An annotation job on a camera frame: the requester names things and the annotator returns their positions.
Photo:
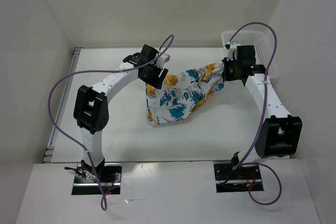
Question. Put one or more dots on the white plastic basket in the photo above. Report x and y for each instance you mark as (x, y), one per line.
(263, 47)

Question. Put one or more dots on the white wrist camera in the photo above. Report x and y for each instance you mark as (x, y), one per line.
(162, 60)
(231, 48)

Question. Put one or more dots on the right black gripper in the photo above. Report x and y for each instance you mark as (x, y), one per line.
(226, 75)

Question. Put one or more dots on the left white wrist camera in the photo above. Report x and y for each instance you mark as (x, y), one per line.
(162, 60)

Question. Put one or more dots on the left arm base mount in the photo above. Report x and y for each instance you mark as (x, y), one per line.
(86, 184)

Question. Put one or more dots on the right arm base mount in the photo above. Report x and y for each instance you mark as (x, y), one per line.
(240, 180)

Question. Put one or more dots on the patterned white teal yellow shorts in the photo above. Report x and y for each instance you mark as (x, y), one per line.
(183, 94)

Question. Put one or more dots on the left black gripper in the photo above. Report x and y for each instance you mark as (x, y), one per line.
(156, 81)

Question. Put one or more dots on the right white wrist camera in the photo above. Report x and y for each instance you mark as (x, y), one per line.
(231, 48)

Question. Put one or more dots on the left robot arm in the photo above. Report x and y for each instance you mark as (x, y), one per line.
(91, 108)

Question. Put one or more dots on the aluminium table edge rail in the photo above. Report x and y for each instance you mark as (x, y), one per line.
(60, 94)

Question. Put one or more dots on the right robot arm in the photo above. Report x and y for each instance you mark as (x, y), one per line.
(278, 131)

